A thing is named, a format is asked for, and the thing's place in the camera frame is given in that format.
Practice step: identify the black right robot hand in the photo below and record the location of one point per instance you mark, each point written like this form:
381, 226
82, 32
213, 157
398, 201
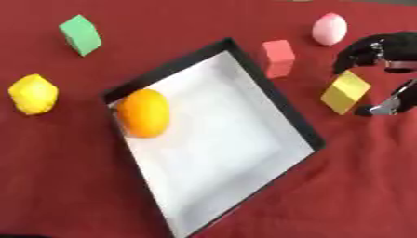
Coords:
399, 46

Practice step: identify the black box with white inside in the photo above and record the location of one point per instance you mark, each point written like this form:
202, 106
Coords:
217, 139

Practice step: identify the yellow block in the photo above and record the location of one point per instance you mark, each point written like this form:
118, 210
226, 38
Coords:
345, 92

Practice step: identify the pink toy egg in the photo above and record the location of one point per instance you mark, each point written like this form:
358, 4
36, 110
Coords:
329, 29

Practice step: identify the red block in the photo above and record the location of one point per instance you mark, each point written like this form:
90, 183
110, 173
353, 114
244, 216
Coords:
278, 58

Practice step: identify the orange toy fruit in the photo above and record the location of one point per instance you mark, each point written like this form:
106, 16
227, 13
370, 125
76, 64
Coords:
143, 113

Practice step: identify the green block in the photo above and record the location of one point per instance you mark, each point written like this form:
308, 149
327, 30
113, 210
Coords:
80, 35

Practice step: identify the yellow toy lemon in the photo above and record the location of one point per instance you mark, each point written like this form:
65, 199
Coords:
33, 94

